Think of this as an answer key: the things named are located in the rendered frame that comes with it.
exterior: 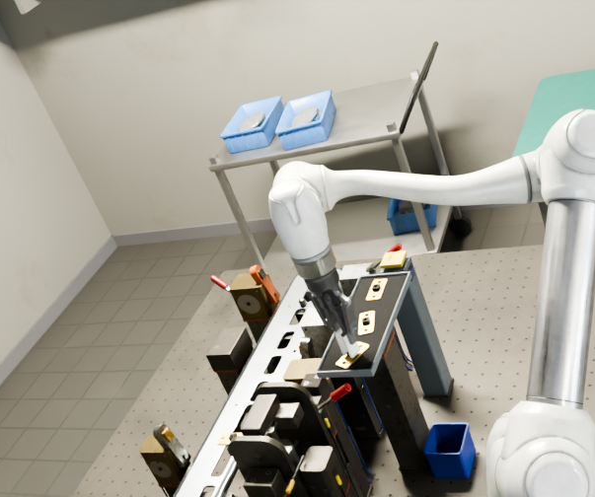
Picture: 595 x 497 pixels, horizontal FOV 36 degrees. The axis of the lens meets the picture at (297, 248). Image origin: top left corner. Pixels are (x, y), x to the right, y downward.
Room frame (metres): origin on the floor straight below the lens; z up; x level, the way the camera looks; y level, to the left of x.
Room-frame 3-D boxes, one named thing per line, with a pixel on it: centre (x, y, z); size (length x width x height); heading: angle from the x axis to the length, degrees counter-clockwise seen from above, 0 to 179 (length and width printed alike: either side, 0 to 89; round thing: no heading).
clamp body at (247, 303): (2.42, 0.18, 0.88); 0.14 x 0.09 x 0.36; 59
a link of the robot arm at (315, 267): (1.73, -0.03, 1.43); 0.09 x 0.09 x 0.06
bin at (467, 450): (1.76, -0.17, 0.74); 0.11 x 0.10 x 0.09; 149
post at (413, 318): (2.06, -0.22, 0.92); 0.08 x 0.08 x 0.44; 59
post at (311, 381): (1.78, 0.09, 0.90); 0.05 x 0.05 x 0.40; 59
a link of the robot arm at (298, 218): (1.74, -0.03, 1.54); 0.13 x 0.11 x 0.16; 172
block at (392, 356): (1.84, -0.09, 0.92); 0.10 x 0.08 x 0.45; 149
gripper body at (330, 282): (1.73, -0.03, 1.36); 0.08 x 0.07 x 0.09; 34
